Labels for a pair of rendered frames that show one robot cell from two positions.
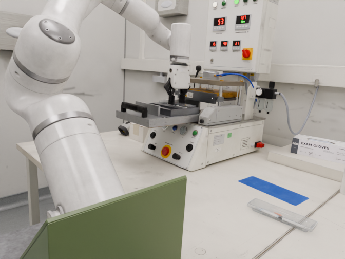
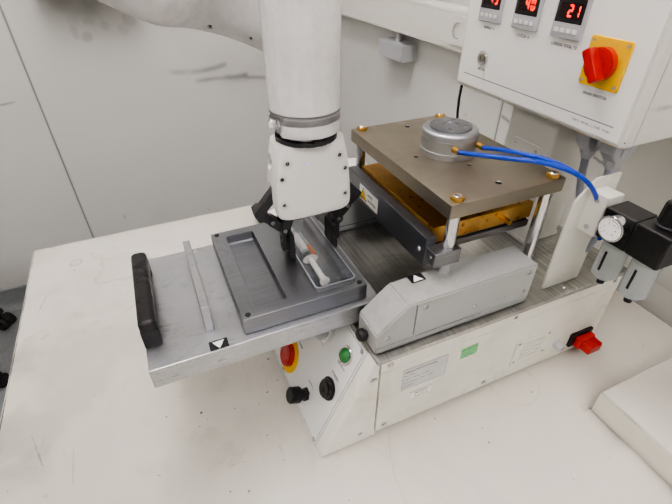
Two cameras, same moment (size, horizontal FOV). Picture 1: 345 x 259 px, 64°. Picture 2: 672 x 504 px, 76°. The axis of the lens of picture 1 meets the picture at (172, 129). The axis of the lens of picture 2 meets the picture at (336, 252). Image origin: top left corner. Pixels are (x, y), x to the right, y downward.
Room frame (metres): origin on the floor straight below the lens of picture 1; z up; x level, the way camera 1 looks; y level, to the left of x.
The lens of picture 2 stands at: (0.74, -0.22, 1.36)
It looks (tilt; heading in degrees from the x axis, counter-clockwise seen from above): 36 degrees down; 20
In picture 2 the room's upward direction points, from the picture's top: straight up
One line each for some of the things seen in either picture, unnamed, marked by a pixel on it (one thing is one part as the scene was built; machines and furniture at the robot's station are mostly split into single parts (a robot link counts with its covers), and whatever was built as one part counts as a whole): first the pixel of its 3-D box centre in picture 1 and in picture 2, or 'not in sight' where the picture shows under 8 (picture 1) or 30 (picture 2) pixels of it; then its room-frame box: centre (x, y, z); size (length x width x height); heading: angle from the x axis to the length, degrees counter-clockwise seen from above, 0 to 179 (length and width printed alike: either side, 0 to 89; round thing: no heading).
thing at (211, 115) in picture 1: (221, 114); (444, 298); (1.20, -0.21, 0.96); 0.26 x 0.05 x 0.07; 134
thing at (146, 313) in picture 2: (133, 109); (145, 295); (1.05, 0.15, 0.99); 0.15 x 0.02 x 0.04; 44
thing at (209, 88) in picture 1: (210, 88); (445, 180); (1.35, -0.17, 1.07); 0.22 x 0.17 x 0.10; 44
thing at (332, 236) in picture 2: (184, 96); (338, 221); (1.24, -0.04, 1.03); 0.03 x 0.03 x 0.07; 44
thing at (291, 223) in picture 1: (280, 215); not in sight; (0.72, -0.32, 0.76); 0.18 x 0.06 x 0.02; 48
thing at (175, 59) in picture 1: (178, 60); (303, 120); (1.20, -0.01, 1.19); 0.09 x 0.08 x 0.03; 134
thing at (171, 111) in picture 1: (169, 108); (283, 263); (1.18, 0.02, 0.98); 0.20 x 0.17 x 0.03; 44
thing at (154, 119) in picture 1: (160, 111); (252, 278); (1.14, 0.05, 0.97); 0.30 x 0.22 x 0.08; 134
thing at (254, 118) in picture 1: (211, 116); (447, 247); (1.38, -0.19, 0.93); 0.46 x 0.35 x 0.01; 134
